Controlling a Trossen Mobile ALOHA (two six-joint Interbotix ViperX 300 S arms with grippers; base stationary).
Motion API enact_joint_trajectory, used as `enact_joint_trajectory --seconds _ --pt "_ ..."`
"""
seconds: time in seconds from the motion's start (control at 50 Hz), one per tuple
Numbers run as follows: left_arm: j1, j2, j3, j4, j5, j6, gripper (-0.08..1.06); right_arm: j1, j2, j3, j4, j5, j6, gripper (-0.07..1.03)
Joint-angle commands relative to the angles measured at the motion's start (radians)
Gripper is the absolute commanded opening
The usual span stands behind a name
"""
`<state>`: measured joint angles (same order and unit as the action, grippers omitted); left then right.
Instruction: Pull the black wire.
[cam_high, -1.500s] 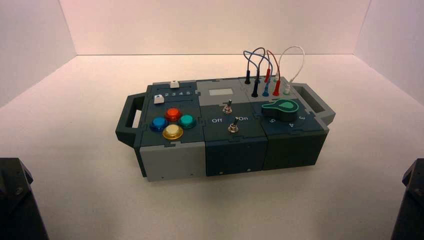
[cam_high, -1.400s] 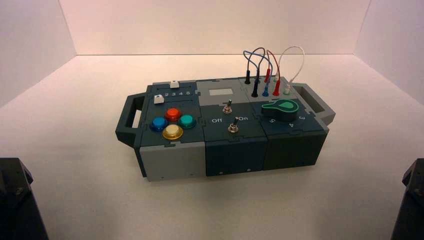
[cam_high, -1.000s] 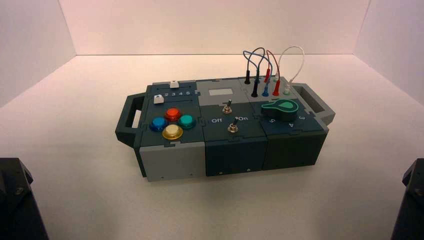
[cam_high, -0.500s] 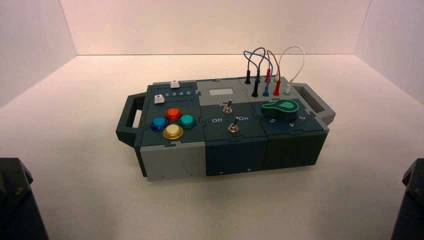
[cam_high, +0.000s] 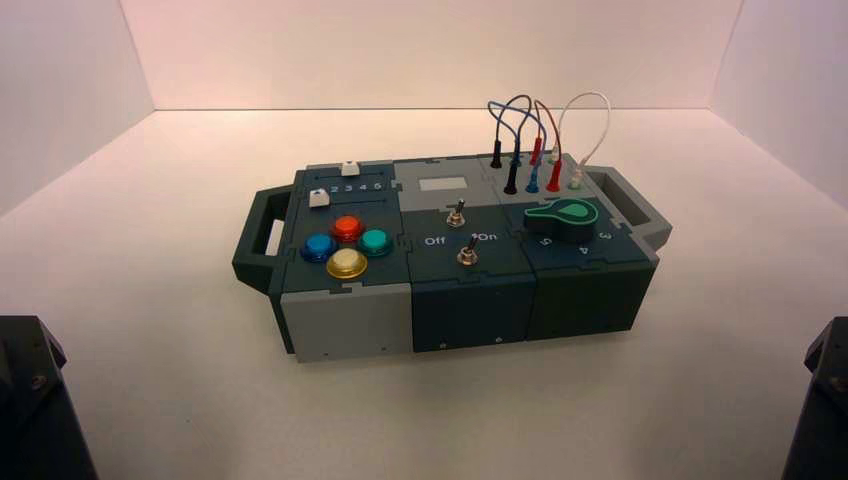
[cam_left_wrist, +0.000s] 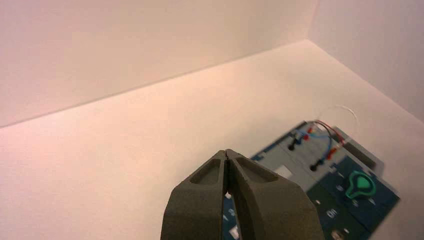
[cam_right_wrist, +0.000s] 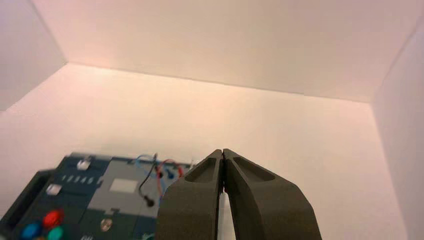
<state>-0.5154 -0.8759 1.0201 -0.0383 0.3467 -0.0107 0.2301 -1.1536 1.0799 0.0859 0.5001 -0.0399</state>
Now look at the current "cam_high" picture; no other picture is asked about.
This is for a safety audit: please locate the blue dome push button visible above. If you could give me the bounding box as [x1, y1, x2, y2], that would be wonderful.
[299, 233, 338, 264]

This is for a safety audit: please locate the black banana plug wire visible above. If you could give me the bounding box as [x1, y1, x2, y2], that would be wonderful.
[487, 94, 533, 196]

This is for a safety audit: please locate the small grey display screen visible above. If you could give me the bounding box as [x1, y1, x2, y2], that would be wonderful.
[419, 176, 469, 193]

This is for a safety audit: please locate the teal grey task board box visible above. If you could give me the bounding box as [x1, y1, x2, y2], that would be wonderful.
[231, 153, 674, 364]

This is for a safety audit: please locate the green dome push button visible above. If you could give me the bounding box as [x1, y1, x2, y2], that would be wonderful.
[357, 228, 395, 257]

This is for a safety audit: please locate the red banana plug wire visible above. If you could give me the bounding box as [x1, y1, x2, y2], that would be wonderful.
[527, 99, 565, 194]

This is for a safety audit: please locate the blue banana plug wire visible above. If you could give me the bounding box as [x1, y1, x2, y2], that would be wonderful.
[508, 109, 546, 195]

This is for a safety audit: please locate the green black rotary knob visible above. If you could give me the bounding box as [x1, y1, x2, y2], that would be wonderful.
[523, 199, 601, 244]

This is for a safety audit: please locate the red dome push button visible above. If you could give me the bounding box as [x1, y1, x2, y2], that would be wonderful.
[330, 215, 365, 244]

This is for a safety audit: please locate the white banana plug wire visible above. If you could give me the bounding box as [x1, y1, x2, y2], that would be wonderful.
[547, 91, 612, 193]

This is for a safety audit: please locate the yellow dome push button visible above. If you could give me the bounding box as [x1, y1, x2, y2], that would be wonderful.
[325, 248, 369, 281]

